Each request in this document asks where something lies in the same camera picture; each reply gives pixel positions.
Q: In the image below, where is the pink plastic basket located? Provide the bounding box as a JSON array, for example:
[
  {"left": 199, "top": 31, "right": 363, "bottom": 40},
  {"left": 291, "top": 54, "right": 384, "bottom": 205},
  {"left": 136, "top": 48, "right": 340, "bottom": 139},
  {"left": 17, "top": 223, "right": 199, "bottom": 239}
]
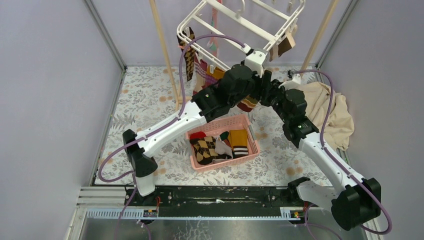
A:
[{"left": 185, "top": 114, "right": 260, "bottom": 172}]

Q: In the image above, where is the mustard yellow striped sock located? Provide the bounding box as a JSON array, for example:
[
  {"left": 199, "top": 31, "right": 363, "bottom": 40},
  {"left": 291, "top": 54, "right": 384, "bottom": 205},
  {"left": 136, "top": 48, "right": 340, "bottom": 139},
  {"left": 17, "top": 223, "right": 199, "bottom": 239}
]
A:
[{"left": 228, "top": 129, "right": 249, "bottom": 159}]

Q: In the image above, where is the dark green sock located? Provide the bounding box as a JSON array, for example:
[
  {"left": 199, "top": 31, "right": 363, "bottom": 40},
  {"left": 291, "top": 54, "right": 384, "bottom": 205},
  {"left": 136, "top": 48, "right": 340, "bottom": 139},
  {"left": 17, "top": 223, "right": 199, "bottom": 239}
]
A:
[{"left": 219, "top": 131, "right": 232, "bottom": 147}]

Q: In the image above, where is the grey sock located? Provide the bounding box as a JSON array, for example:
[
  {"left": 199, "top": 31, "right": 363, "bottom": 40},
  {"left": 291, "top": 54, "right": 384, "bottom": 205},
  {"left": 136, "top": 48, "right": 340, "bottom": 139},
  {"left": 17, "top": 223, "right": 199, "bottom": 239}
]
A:
[{"left": 211, "top": 138, "right": 234, "bottom": 164}]

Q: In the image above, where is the brown argyle sock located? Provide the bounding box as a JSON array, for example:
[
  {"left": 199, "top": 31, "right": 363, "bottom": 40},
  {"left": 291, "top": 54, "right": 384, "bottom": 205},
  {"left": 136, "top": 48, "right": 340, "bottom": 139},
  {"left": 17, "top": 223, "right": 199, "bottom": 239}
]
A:
[
  {"left": 189, "top": 136, "right": 219, "bottom": 165},
  {"left": 182, "top": 26, "right": 197, "bottom": 82}
]

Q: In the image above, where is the red patterned sock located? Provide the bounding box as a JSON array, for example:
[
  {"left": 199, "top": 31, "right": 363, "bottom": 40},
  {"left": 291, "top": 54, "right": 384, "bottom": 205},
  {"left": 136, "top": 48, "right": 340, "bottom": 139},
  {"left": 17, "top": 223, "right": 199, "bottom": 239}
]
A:
[{"left": 189, "top": 131, "right": 207, "bottom": 140}]

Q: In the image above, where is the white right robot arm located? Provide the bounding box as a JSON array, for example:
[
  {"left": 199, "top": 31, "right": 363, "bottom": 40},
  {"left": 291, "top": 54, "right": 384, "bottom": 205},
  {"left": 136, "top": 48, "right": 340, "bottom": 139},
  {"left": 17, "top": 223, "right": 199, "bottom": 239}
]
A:
[{"left": 261, "top": 79, "right": 382, "bottom": 231}]

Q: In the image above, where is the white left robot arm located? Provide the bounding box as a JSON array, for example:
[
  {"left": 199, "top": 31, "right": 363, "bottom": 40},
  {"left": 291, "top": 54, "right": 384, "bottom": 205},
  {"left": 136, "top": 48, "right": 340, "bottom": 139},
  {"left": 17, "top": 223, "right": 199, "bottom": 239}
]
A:
[{"left": 122, "top": 64, "right": 272, "bottom": 206}]

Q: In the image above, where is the white plastic clip hanger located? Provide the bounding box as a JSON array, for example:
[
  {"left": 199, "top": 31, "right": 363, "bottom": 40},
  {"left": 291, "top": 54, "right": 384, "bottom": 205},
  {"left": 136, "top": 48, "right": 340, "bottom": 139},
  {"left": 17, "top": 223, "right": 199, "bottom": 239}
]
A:
[{"left": 176, "top": 0, "right": 300, "bottom": 70}]

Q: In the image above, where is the purple maroon striped sock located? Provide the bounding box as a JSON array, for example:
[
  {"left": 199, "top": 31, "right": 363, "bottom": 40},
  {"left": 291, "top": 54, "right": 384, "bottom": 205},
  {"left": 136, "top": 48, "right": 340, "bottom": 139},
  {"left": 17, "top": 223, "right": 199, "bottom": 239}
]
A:
[{"left": 205, "top": 65, "right": 225, "bottom": 87}]

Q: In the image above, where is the pink sock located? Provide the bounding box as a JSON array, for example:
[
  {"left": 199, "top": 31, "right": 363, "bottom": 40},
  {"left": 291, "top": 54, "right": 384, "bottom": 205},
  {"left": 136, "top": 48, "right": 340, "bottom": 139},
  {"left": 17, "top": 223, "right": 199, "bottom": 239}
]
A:
[{"left": 207, "top": 7, "right": 219, "bottom": 57}]

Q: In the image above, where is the cream maroon striped sock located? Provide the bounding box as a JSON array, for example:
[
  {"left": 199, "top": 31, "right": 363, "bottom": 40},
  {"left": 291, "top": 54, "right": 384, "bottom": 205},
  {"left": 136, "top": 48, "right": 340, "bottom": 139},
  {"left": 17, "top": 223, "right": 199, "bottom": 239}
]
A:
[{"left": 193, "top": 55, "right": 208, "bottom": 94}]

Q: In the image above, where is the beige crumpled cloth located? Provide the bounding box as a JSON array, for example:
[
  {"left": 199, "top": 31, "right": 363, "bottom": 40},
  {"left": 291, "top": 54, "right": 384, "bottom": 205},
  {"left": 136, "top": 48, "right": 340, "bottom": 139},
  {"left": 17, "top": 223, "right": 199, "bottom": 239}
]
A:
[{"left": 297, "top": 82, "right": 355, "bottom": 151}]

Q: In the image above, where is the floral patterned mat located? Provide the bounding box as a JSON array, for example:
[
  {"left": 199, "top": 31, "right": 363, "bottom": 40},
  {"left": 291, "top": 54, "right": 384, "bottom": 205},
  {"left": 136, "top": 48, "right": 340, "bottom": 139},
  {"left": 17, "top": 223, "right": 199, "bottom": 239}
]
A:
[{"left": 91, "top": 66, "right": 330, "bottom": 187}]

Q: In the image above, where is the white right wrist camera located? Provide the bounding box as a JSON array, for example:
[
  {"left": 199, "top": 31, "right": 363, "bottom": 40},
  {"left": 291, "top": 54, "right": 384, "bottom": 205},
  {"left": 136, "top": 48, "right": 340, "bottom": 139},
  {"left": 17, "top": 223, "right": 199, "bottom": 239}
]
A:
[{"left": 278, "top": 73, "right": 302, "bottom": 91}]

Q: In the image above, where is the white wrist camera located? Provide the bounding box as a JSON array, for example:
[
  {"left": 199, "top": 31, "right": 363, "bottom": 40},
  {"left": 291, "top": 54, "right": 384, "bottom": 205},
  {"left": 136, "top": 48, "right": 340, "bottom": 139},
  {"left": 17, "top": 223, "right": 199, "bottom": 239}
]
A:
[
  {"left": 278, "top": 73, "right": 302, "bottom": 91},
  {"left": 244, "top": 48, "right": 268, "bottom": 78}
]

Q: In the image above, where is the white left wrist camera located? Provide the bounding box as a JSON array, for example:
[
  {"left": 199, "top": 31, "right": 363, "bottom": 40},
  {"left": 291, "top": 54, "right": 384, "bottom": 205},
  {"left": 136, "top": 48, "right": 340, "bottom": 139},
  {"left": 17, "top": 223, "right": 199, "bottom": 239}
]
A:
[{"left": 244, "top": 48, "right": 268, "bottom": 78}]

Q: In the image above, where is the wooden drying rack frame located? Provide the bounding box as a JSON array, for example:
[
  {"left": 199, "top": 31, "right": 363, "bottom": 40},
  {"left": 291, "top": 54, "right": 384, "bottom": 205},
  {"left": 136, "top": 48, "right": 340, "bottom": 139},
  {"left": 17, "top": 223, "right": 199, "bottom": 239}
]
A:
[{"left": 149, "top": 0, "right": 339, "bottom": 110}]

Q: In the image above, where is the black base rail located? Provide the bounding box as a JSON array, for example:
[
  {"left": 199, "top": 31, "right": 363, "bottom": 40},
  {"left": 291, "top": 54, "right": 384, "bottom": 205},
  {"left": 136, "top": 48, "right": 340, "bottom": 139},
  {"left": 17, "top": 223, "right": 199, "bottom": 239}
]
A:
[{"left": 124, "top": 185, "right": 311, "bottom": 222}]

